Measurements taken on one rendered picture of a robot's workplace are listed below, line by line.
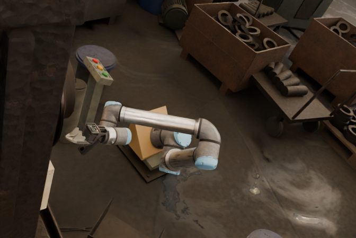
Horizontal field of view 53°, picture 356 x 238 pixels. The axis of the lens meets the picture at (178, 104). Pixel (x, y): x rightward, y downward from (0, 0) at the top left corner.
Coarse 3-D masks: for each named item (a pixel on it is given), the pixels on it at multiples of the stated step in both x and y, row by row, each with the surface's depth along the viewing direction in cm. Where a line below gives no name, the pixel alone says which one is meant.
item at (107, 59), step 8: (80, 48) 280; (88, 48) 284; (96, 48) 288; (104, 48) 292; (80, 56) 272; (88, 56) 276; (96, 56) 280; (104, 56) 284; (112, 56) 287; (80, 64) 277; (104, 64) 275; (112, 64) 280; (80, 72) 280; (88, 72) 276; (104, 88) 298
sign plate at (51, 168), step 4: (48, 168) 91; (52, 168) 92; (48, 172) 91; (52, 172) 92; (48, 176) 92; (52, 176) 93; (48, 180) 94; (48, 184) 95; (44, 188) 95; (48, 188) 96; (44, 192) 96; (48, 192) 97; (44, 196) 98; (48, 196) 99; (44, 200) 99; (44, 204) 100; (40, 208) 101; (44, 208) 102
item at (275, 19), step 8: (256, 0) 567; (248, 8) 495; (256, 8) 504; (264, 8) 519; (272, 8) 530; (256, 16) 494; (264, 16) 521; (272, 16) 533; (280, 16) 546; (264, 24) 495; (272, 24) 507; (280, 24) 529
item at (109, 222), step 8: (104, 216) 157; (112, 216) 159; (96, 224) 144; (104, 224) 155; (112, 224) 156; (120, 224) 158; (96, 232) 151; (104, 232) 152; (112, 232) 154; (120, 232) 155; (128, 232) 157; (136, 232) 158
